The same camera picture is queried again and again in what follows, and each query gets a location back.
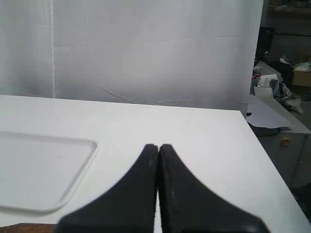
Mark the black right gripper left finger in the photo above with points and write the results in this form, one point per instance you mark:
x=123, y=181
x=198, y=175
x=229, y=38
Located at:
x=129, y=206

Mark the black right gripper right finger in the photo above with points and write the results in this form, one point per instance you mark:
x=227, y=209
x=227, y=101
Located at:
x=188, y=206

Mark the white plastic tray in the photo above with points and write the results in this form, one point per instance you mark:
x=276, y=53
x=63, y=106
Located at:
x=40, y=173

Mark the white paper sheet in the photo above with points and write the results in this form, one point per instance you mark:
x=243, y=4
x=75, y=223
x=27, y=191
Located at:
x=263, y=116

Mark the grey side table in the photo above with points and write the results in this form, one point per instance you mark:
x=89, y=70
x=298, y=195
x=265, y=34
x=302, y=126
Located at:
x=284, y=146

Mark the white backdrop curtain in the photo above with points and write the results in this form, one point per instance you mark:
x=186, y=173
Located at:
x=193, y=53

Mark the pile of background clutter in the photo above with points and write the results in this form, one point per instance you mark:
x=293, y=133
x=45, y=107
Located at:
x=274, y=79

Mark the cardboard box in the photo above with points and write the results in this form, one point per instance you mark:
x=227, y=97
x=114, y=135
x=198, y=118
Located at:
x=301, y=82

